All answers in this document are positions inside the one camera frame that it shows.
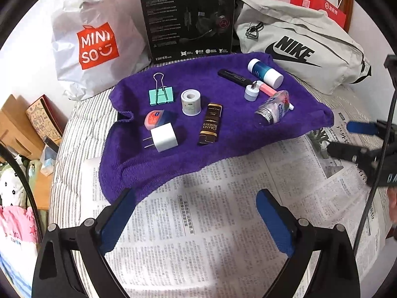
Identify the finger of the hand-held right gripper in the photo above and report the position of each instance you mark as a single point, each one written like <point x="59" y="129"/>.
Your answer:
<point x="344" y="151"/>
<point x="359" y="127"/>

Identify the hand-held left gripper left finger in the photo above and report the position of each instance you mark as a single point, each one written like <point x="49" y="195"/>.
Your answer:
<point x="119" y="217"/>

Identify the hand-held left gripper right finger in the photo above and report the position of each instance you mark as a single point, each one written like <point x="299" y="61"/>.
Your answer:
<point x="274" y="220"/>

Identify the clear small bottle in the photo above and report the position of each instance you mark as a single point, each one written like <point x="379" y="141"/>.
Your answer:
<point x="273" y="108"/>

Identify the white charger plug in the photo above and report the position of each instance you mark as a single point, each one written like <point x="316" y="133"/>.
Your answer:
<point x="164" y="136"/>

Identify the pink tube with white caps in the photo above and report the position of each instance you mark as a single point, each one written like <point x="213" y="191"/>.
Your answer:
<point x="266" y="89"/>

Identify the pink and blue balm tin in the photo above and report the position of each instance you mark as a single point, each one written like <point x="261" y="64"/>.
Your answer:
<point x="156" y="118"/>

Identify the small white jar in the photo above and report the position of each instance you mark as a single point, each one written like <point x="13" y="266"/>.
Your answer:
<point x="251" y="93"/>

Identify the brown and black slim box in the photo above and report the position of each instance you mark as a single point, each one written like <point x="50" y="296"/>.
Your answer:
<point x="211" y="124"/>

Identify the black tube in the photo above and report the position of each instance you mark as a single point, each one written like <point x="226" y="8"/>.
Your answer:
<point x="232" y="76"/>

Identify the white tape roll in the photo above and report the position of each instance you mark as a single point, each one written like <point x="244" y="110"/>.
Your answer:
<point x="190" y="102"/>

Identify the person's right hand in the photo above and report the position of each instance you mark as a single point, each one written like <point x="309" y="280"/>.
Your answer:
<point x="394" y="208"/>

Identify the newspaper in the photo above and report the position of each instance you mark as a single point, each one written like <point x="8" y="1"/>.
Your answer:
<point x="201" y="223"/>

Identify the pale blue tissue packet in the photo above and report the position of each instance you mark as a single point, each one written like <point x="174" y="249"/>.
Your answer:
<point x="49" y="160"/>

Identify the purple towel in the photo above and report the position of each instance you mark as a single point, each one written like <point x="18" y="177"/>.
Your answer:
<point x="235" y="136"/>

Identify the pink cloth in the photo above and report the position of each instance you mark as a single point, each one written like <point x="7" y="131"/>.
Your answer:
<point x="15" y="223"/>

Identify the light grey waist bag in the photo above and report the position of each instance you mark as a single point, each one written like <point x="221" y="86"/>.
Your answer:
<point x="297" y="37"/>

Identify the white bottle with blue label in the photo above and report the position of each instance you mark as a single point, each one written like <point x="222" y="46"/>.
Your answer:
<point x="265" y="72"/>

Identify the white spotted plush toy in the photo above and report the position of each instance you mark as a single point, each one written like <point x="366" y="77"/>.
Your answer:
<point x="11" y="186"/>

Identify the patterned cardboard box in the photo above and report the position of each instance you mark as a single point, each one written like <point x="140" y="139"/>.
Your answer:
<point x="43" y="115"/>

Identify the green binder clip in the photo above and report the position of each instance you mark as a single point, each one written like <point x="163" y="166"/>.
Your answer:
<point x="161" y="96"/>

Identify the red paper bag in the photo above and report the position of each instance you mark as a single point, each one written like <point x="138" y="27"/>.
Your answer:
<point x="313" y="1"/>

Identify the wooden furniture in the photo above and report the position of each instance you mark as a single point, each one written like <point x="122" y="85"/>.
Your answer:
<point x="15" y="130"/>

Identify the white plastic shopping bag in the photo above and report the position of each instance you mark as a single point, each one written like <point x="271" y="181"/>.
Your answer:
<point x="93" y="46"/>

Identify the black headset box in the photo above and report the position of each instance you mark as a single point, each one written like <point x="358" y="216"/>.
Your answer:
<point x="186" y="21"/>

